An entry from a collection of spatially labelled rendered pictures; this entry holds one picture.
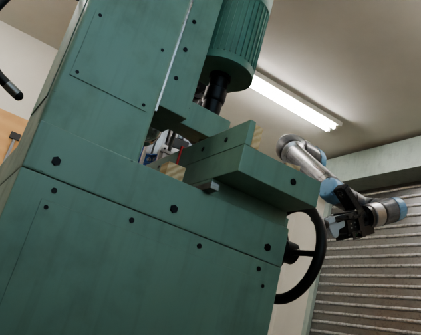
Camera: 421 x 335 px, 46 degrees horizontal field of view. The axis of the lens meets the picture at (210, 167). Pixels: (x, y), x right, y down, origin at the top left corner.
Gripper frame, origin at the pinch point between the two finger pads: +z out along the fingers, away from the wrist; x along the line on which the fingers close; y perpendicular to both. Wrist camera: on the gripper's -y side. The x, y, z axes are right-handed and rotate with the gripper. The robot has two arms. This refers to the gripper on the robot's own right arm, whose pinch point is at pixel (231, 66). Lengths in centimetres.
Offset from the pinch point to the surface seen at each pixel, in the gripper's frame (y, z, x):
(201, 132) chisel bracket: -31.7, 15.6, 12.2
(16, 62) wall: 53, -320, -107
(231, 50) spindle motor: -14.2, 20.1, -2.5
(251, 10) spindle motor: -1.6, 20.5, -9.6
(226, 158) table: -43, 36, 18
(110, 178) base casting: -66, 34, 10
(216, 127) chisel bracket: -26.9, 15.7, 13.0
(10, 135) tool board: 14, -316, -51
